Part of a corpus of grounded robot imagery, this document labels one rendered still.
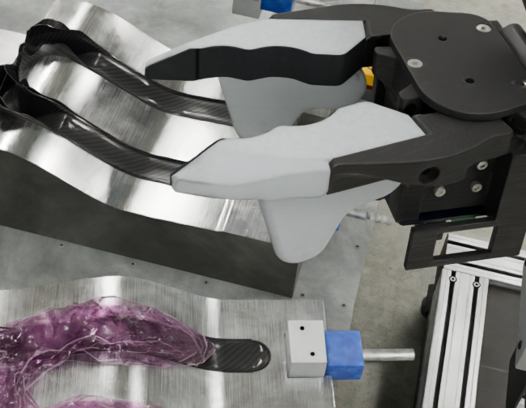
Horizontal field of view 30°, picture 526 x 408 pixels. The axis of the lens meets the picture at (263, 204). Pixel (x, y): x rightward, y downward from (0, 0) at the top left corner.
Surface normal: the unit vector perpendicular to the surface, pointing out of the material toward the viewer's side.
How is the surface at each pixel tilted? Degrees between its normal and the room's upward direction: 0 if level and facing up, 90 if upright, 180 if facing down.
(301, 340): 0
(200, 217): 2
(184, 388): 28
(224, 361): 10
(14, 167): 90
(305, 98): 86
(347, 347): 0
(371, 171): 82
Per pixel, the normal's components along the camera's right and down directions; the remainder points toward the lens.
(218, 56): 0.29, 0.65
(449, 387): 0.07, -0.65
